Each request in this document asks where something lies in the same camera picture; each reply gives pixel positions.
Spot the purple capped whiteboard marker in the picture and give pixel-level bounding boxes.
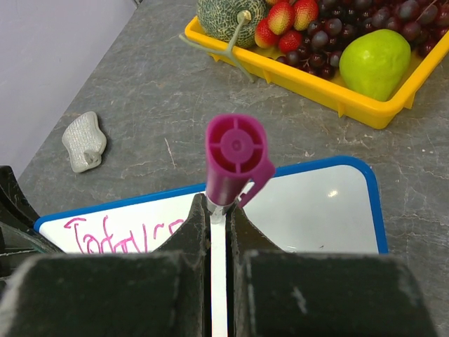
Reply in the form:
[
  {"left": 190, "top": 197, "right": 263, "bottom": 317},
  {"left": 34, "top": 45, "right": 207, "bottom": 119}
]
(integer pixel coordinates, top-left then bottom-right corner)
[{"left": 205, "top": 114, "right": 276, "bottom": 224}]

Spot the dark purple grape bunch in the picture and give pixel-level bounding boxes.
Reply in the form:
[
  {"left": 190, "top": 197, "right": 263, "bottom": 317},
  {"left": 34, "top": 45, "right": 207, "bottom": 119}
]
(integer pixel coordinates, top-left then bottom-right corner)
[{"left": 276, "top": 1, "right": 448, "bottom": 79}]

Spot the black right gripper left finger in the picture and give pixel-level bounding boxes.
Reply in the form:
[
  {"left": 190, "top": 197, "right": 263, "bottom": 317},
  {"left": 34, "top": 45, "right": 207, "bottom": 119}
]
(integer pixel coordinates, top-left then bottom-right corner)
[{"left": 1, "top": 194, "right": 211, "bottom": 336}]

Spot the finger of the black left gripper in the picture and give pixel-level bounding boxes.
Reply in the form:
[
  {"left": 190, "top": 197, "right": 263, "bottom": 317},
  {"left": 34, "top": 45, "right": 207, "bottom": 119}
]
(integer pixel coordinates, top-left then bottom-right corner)
[{"left": 1, "top": 166, "right": 62, "bottom": 277}]

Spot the yellow plastic fruit tray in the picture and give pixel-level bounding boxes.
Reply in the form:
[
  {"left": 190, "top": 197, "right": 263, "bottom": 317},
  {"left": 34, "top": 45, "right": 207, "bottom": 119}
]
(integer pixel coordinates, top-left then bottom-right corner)
[{"left": 183, "top": 16, "right": 448, "bottom": 129}]

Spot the blue framed whiteboard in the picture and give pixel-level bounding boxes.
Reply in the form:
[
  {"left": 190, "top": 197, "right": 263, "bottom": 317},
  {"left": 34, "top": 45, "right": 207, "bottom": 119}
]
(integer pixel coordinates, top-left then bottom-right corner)
[{"left": 34, "top": 157, "right": 388, "bottom": 336}]

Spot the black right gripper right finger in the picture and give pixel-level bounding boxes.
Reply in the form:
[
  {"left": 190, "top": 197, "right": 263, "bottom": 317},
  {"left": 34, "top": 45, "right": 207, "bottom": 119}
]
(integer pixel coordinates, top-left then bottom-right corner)
[{"left": 226, "top": 208, "right": 437, "bottom": 336}]

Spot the green pear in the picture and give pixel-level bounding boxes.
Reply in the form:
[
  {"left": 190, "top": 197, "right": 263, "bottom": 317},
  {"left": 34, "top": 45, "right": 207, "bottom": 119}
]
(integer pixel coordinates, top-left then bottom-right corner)
[{"left": 339, "top": 29, "right": 411, "bottom": 102}]

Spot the white whiteboard eraser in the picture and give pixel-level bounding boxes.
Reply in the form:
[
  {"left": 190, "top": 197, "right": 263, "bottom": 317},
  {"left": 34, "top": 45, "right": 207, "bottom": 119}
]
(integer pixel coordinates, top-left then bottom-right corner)
[{"left": 62, "top": 111, "right": 107, "bottom": 173}]

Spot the red cherries cluster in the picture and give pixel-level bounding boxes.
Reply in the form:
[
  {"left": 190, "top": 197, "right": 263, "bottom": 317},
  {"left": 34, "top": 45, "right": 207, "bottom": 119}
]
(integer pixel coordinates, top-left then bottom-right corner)
[{"left": 255, "top": 0, "right": 319, "bottom": 54}]

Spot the green netted melon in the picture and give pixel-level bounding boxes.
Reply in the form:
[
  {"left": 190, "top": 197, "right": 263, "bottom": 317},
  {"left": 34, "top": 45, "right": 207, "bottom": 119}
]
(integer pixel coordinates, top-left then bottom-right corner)
[{"left": 179, "top": 0, "right": 268, "bottom": 82}]

